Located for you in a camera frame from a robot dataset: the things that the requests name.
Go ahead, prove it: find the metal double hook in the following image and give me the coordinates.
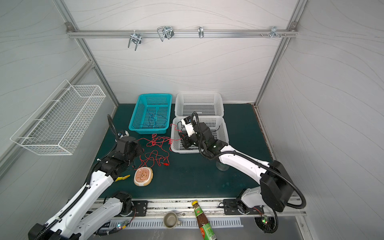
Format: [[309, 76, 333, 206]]
[[157, 26, 175, 42]]

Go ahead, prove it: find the clear jar green lid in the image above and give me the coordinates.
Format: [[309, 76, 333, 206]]
[[216, 162, 230, 172]]

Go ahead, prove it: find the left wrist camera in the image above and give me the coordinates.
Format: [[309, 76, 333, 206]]
[[118, 131, 129, 139]]

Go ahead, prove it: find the white basket near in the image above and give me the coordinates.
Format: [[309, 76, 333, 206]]
[[171, 116, 230, 154]]

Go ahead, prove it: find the metal cup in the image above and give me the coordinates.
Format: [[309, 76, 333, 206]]
[[163, 212, 181, 229]]

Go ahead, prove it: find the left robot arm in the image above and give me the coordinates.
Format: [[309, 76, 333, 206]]
[[28, 115, 143, 240]]

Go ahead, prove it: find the white basket far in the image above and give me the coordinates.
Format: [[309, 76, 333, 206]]
[[175, 92, 224, 117]]

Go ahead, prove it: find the yellow banana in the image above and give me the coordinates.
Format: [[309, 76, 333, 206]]
[[115, 175, 131, 182]]

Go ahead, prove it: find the sauce bottle green label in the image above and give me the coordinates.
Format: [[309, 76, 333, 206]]
[[192, 201, 217, 240]]

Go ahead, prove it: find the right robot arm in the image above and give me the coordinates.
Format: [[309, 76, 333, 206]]
[[181, 112, 307, 213]]

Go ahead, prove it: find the metal cross rail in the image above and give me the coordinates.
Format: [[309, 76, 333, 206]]
[[67, 29, 299, 39]]

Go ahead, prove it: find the blue cable in basket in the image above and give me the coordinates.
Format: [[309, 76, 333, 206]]
[[142, 109, 163, 125]]

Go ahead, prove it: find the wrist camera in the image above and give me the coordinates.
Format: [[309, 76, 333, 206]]
[[182, 117, 196, 137], [118, 131, 129, 139]]

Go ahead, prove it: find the metal bracket hook right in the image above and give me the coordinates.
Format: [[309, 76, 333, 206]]
[[260, 26, 287, 39]]

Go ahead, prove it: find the metal u-bolt hook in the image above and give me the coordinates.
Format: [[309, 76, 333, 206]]
[[128, 32, 142, 51]]

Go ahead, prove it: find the white wire wall basket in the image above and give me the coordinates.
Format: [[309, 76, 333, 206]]
[[10, 80, 106, 156]]

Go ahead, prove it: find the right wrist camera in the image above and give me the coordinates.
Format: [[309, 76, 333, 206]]
[[182, 117, 196, 137]]

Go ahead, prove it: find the red cable bundle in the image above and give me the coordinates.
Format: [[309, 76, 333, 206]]
[[136, 123, 182, 169]]

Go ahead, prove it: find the small metal clip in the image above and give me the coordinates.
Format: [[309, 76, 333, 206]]
[[198, 26, 204, 39]]

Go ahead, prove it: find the teal plastic basket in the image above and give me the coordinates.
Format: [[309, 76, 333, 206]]
[[129, 94, 173, 135]]

